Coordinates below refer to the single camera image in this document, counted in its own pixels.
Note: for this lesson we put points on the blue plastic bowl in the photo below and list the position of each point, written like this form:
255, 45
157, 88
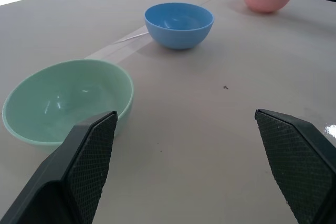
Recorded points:
178, 24

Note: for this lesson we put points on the green plastic bowl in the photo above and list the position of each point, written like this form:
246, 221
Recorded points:
52, 103

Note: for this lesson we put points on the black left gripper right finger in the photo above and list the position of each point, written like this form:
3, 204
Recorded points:
296, 161

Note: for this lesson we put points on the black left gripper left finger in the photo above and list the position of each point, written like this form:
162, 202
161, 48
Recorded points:
65, 179

